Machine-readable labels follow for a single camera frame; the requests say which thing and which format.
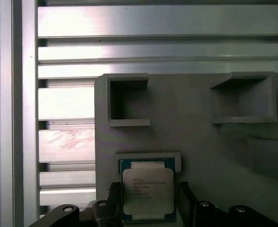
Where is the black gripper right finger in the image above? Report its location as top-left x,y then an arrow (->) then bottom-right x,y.
177,181 -> 278,227

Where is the grey parts rack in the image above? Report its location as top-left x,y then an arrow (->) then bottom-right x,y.
94,71 -> 278,227

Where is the silver CPU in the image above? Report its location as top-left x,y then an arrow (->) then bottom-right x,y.
118,158 -> 178,223

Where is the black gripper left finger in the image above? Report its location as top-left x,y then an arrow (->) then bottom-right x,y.
33,181 -> 124,227

